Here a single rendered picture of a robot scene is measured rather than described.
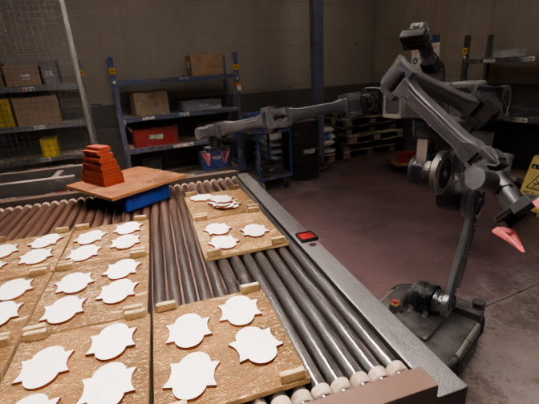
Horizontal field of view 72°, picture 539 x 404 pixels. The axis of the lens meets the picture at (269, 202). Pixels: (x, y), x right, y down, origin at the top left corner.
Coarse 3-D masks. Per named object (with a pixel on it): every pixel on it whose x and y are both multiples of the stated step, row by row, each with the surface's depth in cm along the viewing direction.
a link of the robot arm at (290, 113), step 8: (344, 96) 162; (352, 96) 162; (320, 104) 156; (328, 104) 158; (336, 104) 160; (344, 104) 161; (272, 112) 152; (280, 112) 149; (288, 112) 148; (296, 112) 150; (304, 112) 152; (312, 112) 154; (320, 112) 156; (328, 112) 158; (336, 112) 161; (344, 112) 163; (352, 112) 164; (360, 112) 165; (272, 120) 154; (280, 120) 150; (288, 120) 149; (296, 120) 151
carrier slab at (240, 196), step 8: (216, 192) 223; (224, 192) 222; (232, 192) 221; (240, 192) 220; (184, 200) 213; (208, 200) 210; (240, 200) 206; (248, 200) 206; (192, 208) 199; (200, 208) 198; (208, 208) 197; (216, 208) 196; (240, 208) 194; (192, 216) 187; (208, 216) 186; (216, 216) 186
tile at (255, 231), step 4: (252, 224) 171; (256, 224) 170; (244, 228) 167; (248, 228) 166; (252, 228) 166; (256, 228) 166; (260, 228) 166; (264, 228) 165; (244, 232) 164; (248, 232) 162; (252, 232) 162; (256, 232) 162; (260, 232) 162; (264, 232) 161; (244, 236) 161; (252, 236) 160; (256, 236) 159; (260, 236) 159
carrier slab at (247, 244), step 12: (228, 216) 184; (240, 216) 184; (252, 216) 183; (264, 216) 182; (204, 228) 172; (240, 228) 169; (276, 228) 167; (204, 240) 159; (240, 240) 157; (252, 240) 157; (264, 240) 156; (204, 252) 149; (228, 252) 148; (240, 252) 148
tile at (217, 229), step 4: (212, 224) 173; (216, 224) 173; (220, 224) 173; (224, 224) 172; (208, 228) 169; (212, 228) 169; (216, 228) 169; (220, 228) 168; (224, 228) 168; (228, 228) 168; (232, 228) 170; (208, 232) 166; (212, 232) 165; (216, 232) 164; (220, 232) 164; (224, 232) 164; (228, 232) 165
